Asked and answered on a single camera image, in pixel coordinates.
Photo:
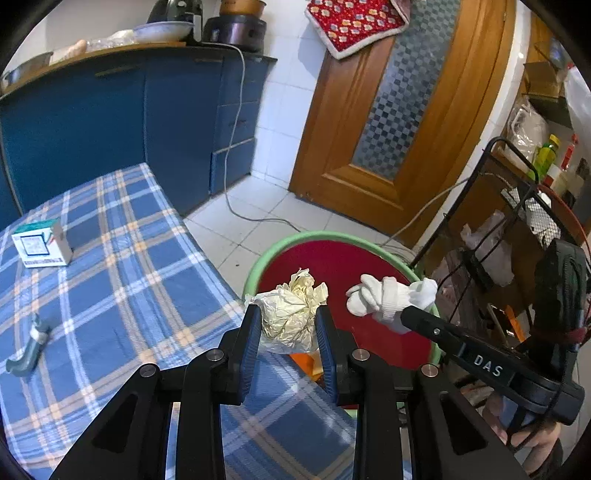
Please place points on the green plastic bottle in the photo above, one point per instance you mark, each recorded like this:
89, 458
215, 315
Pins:
547, 154

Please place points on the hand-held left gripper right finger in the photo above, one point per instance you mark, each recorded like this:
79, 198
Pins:
324, 353

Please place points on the blue kitchen cabinet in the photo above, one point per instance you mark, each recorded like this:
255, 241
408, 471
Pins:
138, 115

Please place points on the steel basin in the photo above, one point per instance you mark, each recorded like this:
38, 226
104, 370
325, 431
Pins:
23, 71

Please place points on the red plastic bottle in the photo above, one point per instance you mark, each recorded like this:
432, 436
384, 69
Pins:
570, 152

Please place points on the clear plastic food bag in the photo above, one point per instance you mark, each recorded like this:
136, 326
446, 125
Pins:
111, 39

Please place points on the clear crumpled plastic bag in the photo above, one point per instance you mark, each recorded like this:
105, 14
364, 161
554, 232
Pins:
494, 249

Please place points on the orange plastic bag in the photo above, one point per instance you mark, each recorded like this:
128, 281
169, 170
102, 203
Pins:
307, 362

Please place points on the wooden door with glass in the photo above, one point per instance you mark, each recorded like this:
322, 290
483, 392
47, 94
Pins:
397, 115

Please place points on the brown round pot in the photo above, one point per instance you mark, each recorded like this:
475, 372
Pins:
242, 7

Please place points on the dark rice cooker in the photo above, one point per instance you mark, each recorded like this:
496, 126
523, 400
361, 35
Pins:
238, 32

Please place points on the pale orange food lump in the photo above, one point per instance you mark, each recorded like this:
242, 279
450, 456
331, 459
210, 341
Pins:
69, 50

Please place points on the red quilted cloth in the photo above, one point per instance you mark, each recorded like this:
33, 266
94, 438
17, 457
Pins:
355, 23

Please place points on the cream paper ball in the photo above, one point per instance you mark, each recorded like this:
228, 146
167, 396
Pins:
291, 309

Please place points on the blue plaid tablecloth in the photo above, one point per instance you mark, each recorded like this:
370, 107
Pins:
115, 277

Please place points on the cardboard box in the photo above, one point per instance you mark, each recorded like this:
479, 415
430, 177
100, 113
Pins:
547, 78

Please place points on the person's right hand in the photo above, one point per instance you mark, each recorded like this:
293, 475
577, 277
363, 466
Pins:
540, 443

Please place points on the white plastic bag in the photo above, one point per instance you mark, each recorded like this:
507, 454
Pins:
526, 131

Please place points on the grey green plastic tube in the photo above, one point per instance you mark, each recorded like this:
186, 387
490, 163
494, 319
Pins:
30, 346

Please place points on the black kettle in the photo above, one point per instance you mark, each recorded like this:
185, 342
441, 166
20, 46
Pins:
173, 11

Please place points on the small white green box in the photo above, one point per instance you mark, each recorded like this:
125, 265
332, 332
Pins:
39, 244

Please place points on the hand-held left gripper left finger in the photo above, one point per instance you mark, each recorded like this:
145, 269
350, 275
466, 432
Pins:
251, 350

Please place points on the white cotton glove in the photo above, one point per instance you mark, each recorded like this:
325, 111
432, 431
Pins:
388, 297

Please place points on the red basin with green rim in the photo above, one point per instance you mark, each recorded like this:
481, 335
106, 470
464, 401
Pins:
341, 258

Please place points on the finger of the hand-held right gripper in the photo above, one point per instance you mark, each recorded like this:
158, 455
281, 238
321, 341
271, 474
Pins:
461, 348

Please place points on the white enamel bowl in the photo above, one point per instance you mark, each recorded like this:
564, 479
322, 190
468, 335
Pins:
161, 31

